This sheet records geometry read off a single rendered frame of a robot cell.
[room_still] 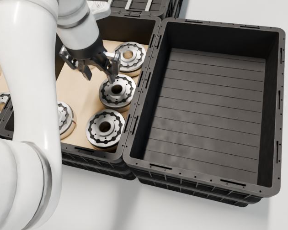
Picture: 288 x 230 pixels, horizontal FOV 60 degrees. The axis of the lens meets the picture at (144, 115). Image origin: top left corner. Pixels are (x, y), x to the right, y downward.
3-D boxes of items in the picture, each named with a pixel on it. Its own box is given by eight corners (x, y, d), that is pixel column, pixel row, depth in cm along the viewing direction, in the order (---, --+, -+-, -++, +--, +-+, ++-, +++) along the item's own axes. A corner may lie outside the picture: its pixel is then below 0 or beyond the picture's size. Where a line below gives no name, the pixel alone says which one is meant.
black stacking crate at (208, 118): (259, 204, 55) (278, 197, 45) (130, 174, 61) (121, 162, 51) (269, 60, 71) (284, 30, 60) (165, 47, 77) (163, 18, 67)
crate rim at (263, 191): (275, 200, 46) (280, 198, 44) (122, 165, 53) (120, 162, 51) (282, 34, 62) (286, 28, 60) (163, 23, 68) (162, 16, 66)
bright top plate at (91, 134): (121, 149, 59) (121, 148, 59) (81, 145, 61) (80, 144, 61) (129, 111, 64) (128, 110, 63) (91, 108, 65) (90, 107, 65)
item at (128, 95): (130, 111, 64) (130, 110, 63) (93, 104, 66) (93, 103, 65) (140, 78, 68) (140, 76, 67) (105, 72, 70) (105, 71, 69)
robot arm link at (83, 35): (112, 8, 51) (105, -19, 46) (96, 52, 47) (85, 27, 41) (72, 5, 53) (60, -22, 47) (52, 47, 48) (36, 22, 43)
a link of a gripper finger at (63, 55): (65, 44, 55) (82, 60, 60) (59, 44, 56) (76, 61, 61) (61, 53, 54) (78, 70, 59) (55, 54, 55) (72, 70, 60)
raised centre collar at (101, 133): (113, 138, 61) (112, 137, 60) (93, 135, 61) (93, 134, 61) (116, 119, 63) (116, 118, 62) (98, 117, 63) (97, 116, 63)
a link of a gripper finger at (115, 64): (112, 60, 52) (109, 74, 57) (120, 62, 52) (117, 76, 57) (115, 49, 53) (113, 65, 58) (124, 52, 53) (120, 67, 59)
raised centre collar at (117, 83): (123, 99, 65) (123, 98, 64) (105, 96, 66) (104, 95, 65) (128, 83, 67) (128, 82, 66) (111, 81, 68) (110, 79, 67)
